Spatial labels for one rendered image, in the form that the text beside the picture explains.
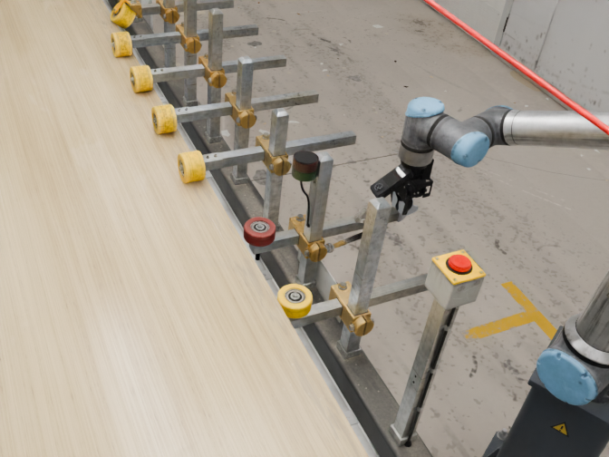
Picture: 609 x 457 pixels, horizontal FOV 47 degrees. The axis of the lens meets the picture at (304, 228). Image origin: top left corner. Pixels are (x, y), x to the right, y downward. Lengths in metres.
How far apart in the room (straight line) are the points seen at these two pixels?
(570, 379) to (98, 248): 1.13
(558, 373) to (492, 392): 0.99
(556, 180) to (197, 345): 2.80
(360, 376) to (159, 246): 0.57
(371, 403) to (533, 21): 3.58
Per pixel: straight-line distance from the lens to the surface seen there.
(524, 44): 4.94
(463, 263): 1.24
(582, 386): 1.73
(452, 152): 1.70
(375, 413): 1.65
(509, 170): 3.90
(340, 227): 1.85
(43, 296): 1.60
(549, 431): 2.10
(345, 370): 1.71
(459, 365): 2.76
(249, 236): 1.72
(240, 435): 1.34
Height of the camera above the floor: 2.02
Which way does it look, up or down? 39 degrees down
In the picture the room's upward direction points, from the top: 8 degrees clockwise
